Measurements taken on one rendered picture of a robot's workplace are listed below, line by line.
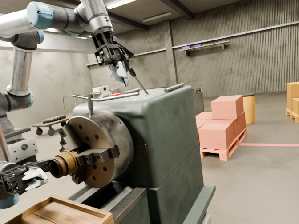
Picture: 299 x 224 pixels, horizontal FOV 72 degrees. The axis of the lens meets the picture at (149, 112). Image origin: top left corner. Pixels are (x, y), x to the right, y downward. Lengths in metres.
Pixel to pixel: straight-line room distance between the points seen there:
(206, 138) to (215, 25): 6.86
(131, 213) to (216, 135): 2.37
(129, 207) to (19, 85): 0.88
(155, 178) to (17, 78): 0.89
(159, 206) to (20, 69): 0.98
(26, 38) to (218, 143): 2.67
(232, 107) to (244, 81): 5.80
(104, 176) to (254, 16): 8.94
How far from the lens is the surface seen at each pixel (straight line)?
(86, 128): 0.85
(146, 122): 0.85
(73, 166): 0.82
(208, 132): 3.15
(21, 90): 1.36
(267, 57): 9.30
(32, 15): 0.82
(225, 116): 3.62
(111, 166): 0.82
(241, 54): 9.28
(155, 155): 0.91
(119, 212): 0.87
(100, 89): 9.68
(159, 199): 0.99
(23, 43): 1.21
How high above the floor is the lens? 1.36
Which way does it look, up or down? 10 degrees down
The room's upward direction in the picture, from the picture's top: 9 degrees counter-clockwise
